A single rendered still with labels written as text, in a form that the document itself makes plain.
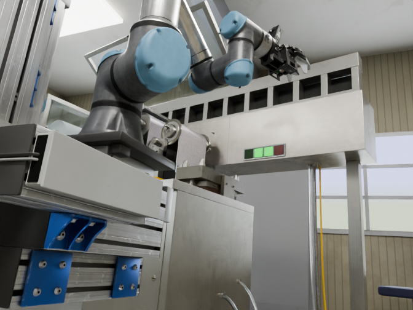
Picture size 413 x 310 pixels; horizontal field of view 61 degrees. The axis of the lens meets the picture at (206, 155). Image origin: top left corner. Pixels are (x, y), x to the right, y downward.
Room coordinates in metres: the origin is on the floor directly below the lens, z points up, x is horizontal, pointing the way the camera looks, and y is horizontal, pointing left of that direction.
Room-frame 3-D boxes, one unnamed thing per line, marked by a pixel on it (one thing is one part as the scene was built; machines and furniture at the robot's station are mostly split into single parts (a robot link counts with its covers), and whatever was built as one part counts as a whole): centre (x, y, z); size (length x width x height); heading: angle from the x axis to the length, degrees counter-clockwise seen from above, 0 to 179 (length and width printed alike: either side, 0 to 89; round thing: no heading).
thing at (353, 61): (2.48, 0.49, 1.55); 3.08 x 0.08 x 0.23; 53
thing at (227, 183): (1.76, -0.12, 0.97); 0.10 x 0.03 x 0.11; 143
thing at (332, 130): (2.53, 0.45, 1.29); 3.10 x 0.28 x 0.30; 53
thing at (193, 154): (1.84, 0.08, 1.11); 0.23 x 0.01 x 0.18; 143
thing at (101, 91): (0.76, 0.21, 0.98); 0.13 x 0.12 x 0.14; 40
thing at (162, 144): (1.78, 0.25, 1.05); 0.06 x 0.05 x 0.31; 143
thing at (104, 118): (0.77, 0.22, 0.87); 0.15 x 0.15 x 0.10
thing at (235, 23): (0.84, -0.07, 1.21); 0.11 x 0.08 x 0.09; 130
